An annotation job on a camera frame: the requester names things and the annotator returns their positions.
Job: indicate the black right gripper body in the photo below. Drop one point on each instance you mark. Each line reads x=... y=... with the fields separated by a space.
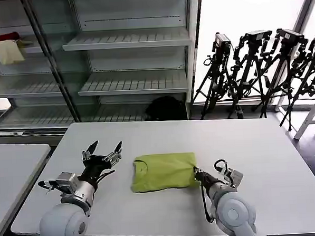
x=207 y=180

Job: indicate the white metal frame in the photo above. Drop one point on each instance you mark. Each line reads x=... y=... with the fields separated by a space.
x=309 y=118

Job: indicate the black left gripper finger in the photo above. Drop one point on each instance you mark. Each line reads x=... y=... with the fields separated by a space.
x=90 y=150
x=115 y=157

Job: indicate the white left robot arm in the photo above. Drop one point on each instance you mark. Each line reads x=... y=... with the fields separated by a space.
x=65 y=220

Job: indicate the black camera tripod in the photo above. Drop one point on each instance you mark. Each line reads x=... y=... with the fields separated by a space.
x=284 y=63
x=218 y=67
x=252 y=62
x=309 y=73

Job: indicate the black bag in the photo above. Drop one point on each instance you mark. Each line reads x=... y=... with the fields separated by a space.
x=166 y=108

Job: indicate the grey metal shelf rack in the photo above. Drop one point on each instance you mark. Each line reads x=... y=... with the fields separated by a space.
x=136 y=58

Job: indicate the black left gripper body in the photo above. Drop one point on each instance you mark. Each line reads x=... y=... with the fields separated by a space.
x=96 y=167

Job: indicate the green t-shirt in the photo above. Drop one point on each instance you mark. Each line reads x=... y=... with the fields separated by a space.
x=163 y=172

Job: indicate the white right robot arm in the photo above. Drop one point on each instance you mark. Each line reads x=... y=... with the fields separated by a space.
x=236 y=211

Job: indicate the glass-door shelf rack with cloths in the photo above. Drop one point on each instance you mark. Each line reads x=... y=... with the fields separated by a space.
x=26 y=77

